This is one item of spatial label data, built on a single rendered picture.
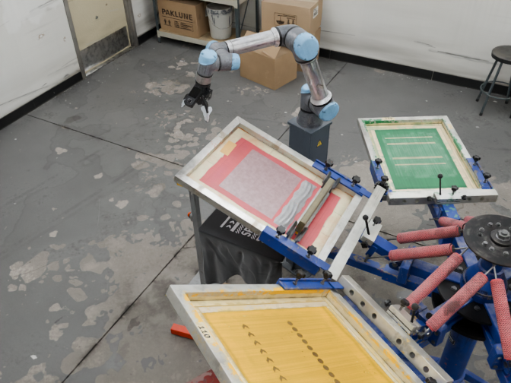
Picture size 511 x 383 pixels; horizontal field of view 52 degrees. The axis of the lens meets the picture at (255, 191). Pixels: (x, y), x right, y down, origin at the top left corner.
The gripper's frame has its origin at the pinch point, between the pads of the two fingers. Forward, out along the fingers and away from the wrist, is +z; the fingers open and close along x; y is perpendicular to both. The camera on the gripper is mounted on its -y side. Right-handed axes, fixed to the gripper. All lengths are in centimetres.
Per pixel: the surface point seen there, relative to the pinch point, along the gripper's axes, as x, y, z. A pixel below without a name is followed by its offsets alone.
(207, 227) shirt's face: -30, -18, 47
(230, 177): -30.0, -8.3, 15.8
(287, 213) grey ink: -63, -8, 17
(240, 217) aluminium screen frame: -48, -29, 13
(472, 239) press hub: -135, -5, -23
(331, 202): -78, 14, 17
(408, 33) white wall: -43, 380, 91
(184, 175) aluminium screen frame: -14.3, -25.6, 11.8
